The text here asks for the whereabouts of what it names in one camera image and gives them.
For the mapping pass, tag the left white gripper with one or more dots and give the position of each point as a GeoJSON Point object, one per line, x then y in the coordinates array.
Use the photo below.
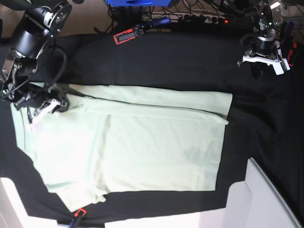
{"type": "Point", "coordinates": [275, 60]}

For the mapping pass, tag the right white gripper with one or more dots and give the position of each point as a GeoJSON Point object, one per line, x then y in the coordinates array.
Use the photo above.
{"type": "Point", "coordinates": [49, 107]}

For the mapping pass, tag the light green T-shirt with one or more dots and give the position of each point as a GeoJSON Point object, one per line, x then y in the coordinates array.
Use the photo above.
{"type": "Point", "coordinates": [126, 138]}

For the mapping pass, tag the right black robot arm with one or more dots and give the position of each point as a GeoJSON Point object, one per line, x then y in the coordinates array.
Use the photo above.
{"type": "Point", "coordinates": [37, 31]}

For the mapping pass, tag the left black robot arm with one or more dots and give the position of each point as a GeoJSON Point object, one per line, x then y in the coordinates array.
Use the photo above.
{"type": "Point", "coordinates": [269, 34]}

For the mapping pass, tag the orange black clamp top right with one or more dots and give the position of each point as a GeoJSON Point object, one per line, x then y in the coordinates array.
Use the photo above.
{"type": "Point", "coordinates": [287, 42]}

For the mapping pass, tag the orange black clamp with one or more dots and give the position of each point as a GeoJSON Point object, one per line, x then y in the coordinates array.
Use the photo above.
{"type": "Point", "coordinates": [287, 42]}
{"type": "Point", "coordinates": [139, 30]}

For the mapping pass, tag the black table cloth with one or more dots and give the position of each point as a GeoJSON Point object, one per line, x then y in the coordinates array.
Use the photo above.
{"type": "Point", "coordinates": [266, 119]}

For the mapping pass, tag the white power strip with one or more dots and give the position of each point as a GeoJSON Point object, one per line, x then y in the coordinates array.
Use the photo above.
{"type": "Point", "coordinates": [187, 17]}

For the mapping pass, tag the orange black clamp top centre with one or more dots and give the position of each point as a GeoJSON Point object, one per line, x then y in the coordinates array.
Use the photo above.
{"type": "Point", "coordinates": [139, 30]}

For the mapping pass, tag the orange blue clamp bottom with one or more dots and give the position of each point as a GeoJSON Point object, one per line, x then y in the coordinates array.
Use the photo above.
{"type": "Point", "coordinates": [78, 215]}

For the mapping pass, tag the blue plastic box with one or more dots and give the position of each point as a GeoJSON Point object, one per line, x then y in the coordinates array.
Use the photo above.
{"type": "Point", "coordinates": [121, 3]}

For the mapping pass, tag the white foam board left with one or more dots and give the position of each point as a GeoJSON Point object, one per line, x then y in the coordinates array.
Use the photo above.
{"type": "Point", "coordinates": [12, 210]}

